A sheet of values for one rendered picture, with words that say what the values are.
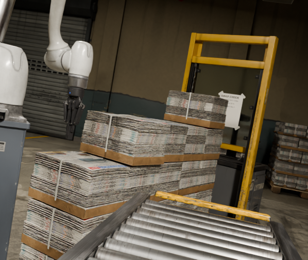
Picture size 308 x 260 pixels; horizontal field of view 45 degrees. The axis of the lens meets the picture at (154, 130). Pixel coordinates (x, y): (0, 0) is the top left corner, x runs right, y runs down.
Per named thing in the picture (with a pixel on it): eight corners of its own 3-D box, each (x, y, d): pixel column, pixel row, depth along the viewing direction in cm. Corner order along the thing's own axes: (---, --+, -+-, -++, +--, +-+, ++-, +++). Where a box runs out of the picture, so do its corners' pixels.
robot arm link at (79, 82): (78, 76, 175) (76, 88, 175) (64, 72, 167) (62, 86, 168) (92, 78, 170) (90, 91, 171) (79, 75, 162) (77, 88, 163)
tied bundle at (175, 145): (107, 149, 229) (114, 113, 228) (136, 149, 253) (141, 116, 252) (157, 163, 208) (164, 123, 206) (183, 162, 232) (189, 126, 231)
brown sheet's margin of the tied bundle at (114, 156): (108, 158, 190) (109, 150, 190) (141, 158, 214) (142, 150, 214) (132, 165, 181) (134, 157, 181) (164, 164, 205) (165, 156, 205)
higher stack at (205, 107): (138, 256, 282) (167, 88, 275) (158, 247, 308) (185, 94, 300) (182, 275, 262) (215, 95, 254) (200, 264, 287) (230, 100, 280)
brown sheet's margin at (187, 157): (135, 148, 253) (136, 142, 253) (158, 149, 277) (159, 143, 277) (182, 161, 232) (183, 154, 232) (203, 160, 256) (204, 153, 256)
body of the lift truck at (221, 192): (165, 232, 348) (180, 149, 344) (191, 222, 395) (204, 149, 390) (235, 258, 312) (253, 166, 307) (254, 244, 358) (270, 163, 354)
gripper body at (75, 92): (89, 90, 170) (85, 110, 171) (75, 87, 174) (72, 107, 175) (77, 87, 164) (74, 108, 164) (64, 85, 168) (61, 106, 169)
